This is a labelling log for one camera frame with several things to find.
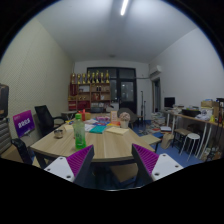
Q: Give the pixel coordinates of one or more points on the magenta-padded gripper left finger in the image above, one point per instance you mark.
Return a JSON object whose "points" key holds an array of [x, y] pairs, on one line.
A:
{"points": [[80, 160]]}

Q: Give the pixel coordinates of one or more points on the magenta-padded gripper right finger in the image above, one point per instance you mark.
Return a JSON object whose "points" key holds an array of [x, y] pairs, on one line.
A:
{"points": [[146, 159]]}

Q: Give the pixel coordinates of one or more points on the green tea plastic bottle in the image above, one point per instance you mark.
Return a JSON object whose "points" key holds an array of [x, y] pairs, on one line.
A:
{"points": [[79, 135]]}

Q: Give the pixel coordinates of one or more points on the small stainless steel cup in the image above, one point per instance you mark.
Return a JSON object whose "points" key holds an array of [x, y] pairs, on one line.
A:
{"points": [[58, 133]]}

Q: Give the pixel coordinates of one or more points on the pale yellow book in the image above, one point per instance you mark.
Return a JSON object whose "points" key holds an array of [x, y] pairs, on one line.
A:
{"points": [[117, 130], [69, 127]]}

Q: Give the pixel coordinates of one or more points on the teal book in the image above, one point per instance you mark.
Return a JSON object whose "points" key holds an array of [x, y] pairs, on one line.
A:
{"points": [[97, 129]]}

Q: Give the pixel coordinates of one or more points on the yellow gift box red ribbon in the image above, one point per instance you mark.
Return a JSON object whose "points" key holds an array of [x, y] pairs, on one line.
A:
{"points": [[87, 116]]}

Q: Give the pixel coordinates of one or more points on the pink flowers in white pot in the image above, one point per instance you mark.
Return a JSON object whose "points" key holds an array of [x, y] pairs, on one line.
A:
{"points": [[124, 119]]}

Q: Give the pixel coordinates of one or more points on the small round side table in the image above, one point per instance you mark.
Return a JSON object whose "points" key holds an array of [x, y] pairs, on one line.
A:
{"points": [[69, 113]]}

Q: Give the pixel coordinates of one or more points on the white round stool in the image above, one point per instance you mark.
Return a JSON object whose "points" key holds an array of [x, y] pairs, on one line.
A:
{"points": [[192, 136]]}

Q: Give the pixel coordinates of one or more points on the upright orange box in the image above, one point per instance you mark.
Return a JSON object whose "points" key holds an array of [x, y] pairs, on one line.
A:
{"points": [[114, 116]]}

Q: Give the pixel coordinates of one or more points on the black office chair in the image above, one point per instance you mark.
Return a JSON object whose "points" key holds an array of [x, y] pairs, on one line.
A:
{"points": [[44, 118]]}

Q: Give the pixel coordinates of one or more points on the black mesh chair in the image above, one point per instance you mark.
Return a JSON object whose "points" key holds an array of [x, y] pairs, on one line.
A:
{"points": [[20, 148]]}

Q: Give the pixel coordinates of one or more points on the black computer monitor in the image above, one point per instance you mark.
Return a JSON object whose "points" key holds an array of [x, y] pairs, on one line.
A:
{"points": [[169, 102]]}

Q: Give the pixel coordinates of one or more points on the cluttered white-legged side desk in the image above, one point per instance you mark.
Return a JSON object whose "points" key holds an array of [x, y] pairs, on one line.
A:
{"points": [[196, 119]]}

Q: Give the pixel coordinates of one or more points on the wooden shelf unit with trophies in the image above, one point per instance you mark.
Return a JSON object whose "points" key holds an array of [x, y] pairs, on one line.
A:
{"points": [[89, 95]]}

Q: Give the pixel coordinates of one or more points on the purple sign on stand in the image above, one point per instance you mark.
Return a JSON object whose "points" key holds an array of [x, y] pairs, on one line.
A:
{"points": [[23, 123]]}

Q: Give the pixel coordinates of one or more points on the dark glass door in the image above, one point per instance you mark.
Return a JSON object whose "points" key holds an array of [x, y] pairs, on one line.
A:
{"points": [[126, 90]]}

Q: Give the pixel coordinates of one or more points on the long ceiling light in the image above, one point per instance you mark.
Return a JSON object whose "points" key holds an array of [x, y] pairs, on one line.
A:
{"points": [[124, 7]]}

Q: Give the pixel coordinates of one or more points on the white wall air conditioner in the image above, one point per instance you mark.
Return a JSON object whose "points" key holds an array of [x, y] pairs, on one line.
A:
{"points": [[155, 70]]}

